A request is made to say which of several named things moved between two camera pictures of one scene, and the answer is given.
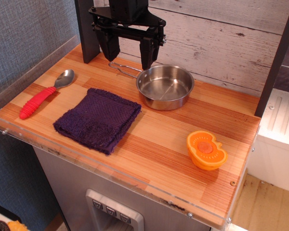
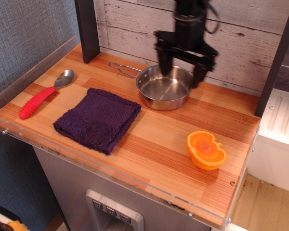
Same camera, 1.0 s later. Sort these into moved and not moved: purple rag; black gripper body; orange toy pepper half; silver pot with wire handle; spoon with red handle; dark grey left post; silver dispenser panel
Moved: black gripper body
Not moved: spoon with red handle; orange toy pepper half; silver dispenser panel; silver pot with wire handle; dark grey left post; purple rag
